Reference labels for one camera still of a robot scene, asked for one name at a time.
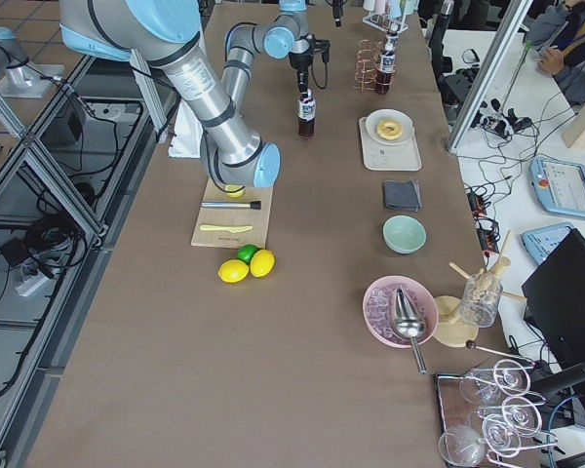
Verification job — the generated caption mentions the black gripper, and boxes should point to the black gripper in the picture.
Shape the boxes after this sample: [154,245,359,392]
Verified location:
[288,34,331,93]

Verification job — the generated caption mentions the tea bottle white cap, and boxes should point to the tea bottle white cap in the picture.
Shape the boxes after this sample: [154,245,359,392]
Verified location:
[297,89,316,139]

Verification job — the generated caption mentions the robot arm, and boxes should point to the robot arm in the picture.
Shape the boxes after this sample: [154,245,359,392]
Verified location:
[221,1,331,105]
[59,1,281,188]

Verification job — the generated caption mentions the tea bottle in rack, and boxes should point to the tea bottle in rack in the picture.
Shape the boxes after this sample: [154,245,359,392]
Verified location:
[385,21,400,51]
[374,42,396,95]

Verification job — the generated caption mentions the cream tray with bunny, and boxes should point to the cream tray with bunny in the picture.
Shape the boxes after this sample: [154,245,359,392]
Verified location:
[359,117,422,172]

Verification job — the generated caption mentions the white round plate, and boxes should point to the white round plate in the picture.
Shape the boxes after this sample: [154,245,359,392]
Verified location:
[365,109,414,146]

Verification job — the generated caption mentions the pink cup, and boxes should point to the pink cup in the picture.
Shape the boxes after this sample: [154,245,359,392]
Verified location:
[363,0,386,15]

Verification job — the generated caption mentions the glazed donut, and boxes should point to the glazed donut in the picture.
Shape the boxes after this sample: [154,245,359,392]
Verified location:
[375,119,403,141]

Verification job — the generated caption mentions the black thermos bottle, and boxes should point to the black thermos bottle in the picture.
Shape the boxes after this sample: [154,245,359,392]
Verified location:
[428,0,454,78]

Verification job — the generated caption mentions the wooden cutting board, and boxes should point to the wooden cutting board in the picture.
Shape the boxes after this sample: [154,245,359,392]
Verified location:
[191,179,273,249]

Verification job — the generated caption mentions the grey folded cloth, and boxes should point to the grey folded cloth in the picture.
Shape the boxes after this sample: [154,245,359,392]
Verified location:
[382,179,422,212]

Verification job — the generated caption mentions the yellow plastic knife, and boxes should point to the yellow plastic knife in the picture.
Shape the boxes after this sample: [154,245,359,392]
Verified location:
[199,224,254,234]

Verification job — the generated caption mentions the green lime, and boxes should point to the green lime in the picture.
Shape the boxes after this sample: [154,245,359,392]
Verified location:
[236,244,259,263]

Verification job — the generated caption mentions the green bowl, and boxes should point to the green bowl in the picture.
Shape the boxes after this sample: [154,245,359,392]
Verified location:
[382,215,427,254]

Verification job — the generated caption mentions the whole lemon outer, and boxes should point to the whole lemon outer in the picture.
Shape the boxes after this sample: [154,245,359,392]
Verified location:
[217,258,250,284]

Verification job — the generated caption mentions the pink bowl with ice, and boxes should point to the pink bowl with ice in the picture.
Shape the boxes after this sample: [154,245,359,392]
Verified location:
[363,275,439,349]

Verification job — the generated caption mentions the person in grey jacket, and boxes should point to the person in grey jacket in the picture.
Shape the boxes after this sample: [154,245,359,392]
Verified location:
[526,1,585,105]

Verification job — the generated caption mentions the steel ice scoop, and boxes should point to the steel ice scoop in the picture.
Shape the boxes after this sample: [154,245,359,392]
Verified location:
[389,287,427,374]

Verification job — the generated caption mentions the blue teach pendant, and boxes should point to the blue teach pendant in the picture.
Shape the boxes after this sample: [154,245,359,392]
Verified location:
[521,222,575,265]
[529,157,585,219]

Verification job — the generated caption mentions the glass jar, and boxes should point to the glass jar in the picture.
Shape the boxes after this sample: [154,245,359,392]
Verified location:
[457,273,502,328]

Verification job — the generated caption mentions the wooden stand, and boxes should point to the wooden stand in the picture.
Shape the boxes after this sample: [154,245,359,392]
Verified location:
[433,231,527,347]

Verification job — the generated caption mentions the black laptop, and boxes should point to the black laptop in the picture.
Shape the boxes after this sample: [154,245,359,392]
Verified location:
[522,229,585,369]

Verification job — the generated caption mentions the wine glass rack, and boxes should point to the wine glass rack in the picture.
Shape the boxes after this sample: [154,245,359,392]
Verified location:
[434,358,558,467]

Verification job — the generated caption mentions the copper wire bottle rack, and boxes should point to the copper wire bottle rack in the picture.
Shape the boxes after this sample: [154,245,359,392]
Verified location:
[354,39,383,92]

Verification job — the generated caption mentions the white wire cup rack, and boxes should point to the white wire cup rack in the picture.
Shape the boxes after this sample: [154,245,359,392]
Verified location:
[362,12,409,33]

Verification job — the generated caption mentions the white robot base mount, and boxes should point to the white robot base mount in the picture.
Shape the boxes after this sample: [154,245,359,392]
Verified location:
[168,100,203,159]

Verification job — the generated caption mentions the aluminium frame post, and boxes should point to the aluminium frame post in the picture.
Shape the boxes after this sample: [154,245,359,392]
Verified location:
[447,0,532,156]

